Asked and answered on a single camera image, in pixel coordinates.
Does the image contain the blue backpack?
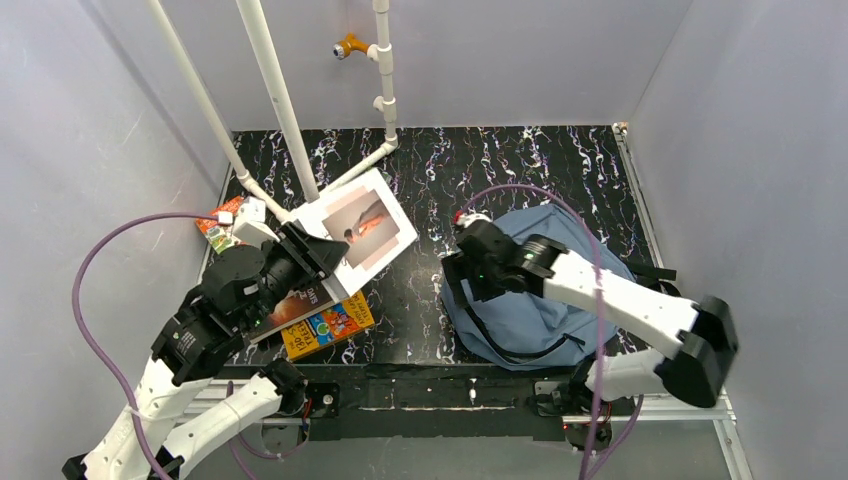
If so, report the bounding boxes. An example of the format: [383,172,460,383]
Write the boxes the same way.
[441,205,653,371]

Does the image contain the white photo cover book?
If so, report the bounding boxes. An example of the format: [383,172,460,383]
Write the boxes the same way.
[293,168,418,301]

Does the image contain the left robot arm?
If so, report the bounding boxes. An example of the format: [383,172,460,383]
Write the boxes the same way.
[62,223,348,479]

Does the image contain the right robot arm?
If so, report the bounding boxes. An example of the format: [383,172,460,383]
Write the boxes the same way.
[442,214,739,408]

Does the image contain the dark sunset cover book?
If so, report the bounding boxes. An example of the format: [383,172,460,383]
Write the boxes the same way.
[249,284,337,344]

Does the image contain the orange green treehouse book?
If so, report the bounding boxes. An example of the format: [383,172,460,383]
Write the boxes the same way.
[195,196,245,254]

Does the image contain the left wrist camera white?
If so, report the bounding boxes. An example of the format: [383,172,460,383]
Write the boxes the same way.
[231,196,279,248]

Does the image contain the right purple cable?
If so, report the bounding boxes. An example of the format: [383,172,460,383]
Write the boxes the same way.
[453,184,645,480]

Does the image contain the purple cable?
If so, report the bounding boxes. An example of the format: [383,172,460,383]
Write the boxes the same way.
[71,211,313,480]
[453,184,645,480]

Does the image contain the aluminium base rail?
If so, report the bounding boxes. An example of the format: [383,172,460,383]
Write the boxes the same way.
[175,359,753,479]

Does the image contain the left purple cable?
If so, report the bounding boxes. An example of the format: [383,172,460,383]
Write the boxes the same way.
[71,211,313,480]

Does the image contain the white PVC pipe frame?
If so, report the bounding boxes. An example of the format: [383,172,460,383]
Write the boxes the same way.
[147,1,399,223]

